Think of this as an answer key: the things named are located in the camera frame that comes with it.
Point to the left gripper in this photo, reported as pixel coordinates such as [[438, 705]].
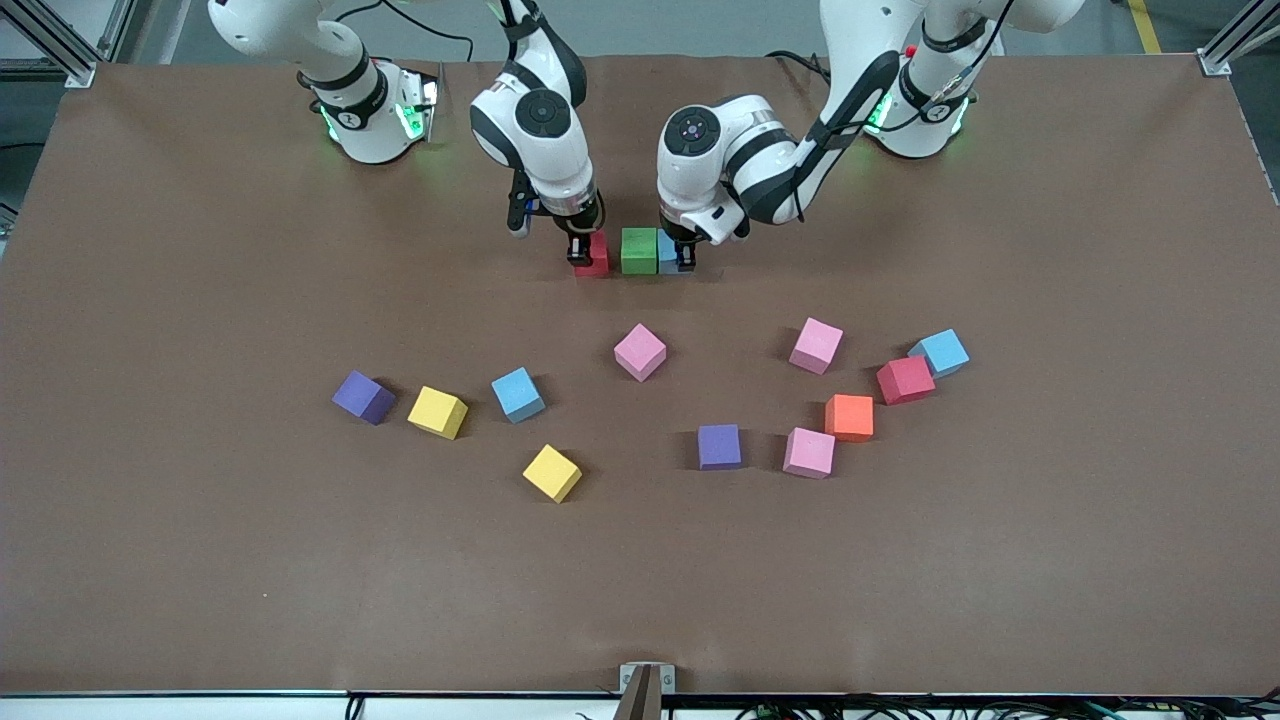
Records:
[[685, 250]]

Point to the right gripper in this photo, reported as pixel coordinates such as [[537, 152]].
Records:
[[577, 229]]

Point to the light blue foam cube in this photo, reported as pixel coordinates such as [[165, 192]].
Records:
[[517, 392], [666, 252], [942, 350]]

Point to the red foam cube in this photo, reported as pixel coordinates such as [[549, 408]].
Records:
[[904, 378], [601, 255]]

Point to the green foam cube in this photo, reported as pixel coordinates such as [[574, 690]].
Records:
[[639, 250]]

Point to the pink foam cube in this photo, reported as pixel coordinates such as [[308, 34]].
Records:
[[816, 344], [809, 451], [640, 350]]

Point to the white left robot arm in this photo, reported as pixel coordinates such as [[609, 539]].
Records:
[[770, 160]]

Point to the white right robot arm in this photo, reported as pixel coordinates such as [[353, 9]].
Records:
[[545, 150]]

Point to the purple foam cube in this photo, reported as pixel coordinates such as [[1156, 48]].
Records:
[[719, 445], [361, 395]]

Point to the yellow foam cube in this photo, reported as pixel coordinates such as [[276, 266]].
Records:
[[551, 471], [436, 410]]

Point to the orange foam cube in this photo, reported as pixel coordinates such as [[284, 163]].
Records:
[[849, 416]]

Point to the brown table cover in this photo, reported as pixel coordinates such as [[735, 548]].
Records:
[[200, 560]]

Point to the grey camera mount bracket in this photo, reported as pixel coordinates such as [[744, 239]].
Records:
[[645, 690]]

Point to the aluminium frame extrusion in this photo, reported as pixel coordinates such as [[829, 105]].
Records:
[[115, 30], [1215, 62], [70, 68]]

